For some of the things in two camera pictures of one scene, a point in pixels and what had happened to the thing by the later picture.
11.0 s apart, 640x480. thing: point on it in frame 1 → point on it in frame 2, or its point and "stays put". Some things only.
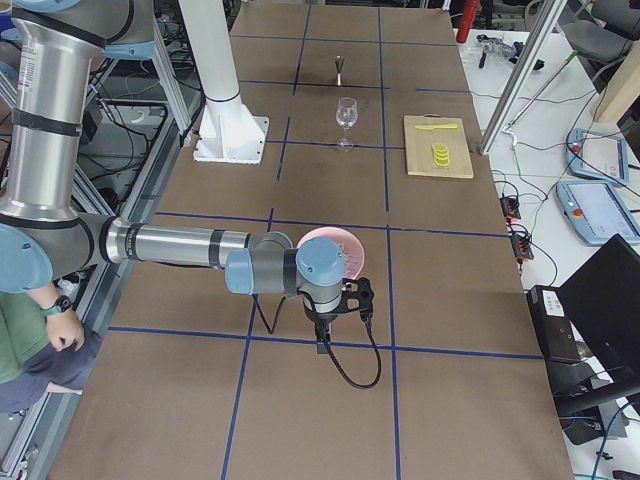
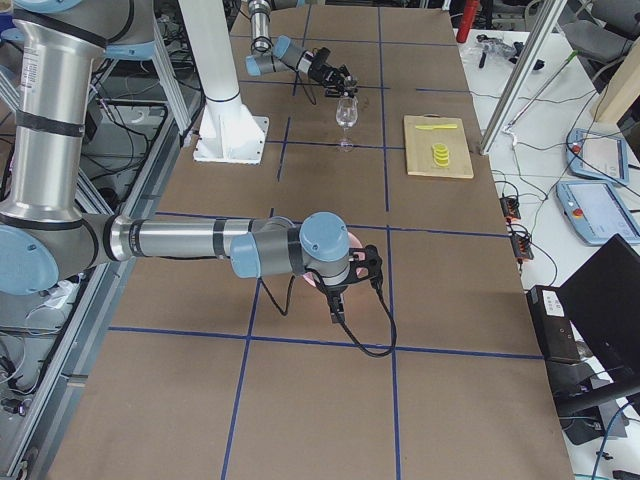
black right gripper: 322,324 → 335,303
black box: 555,330 stays put
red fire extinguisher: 467,20 stays put
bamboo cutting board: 419,144 stays put
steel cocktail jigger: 339,61 → 350,85
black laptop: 602,303 stays put
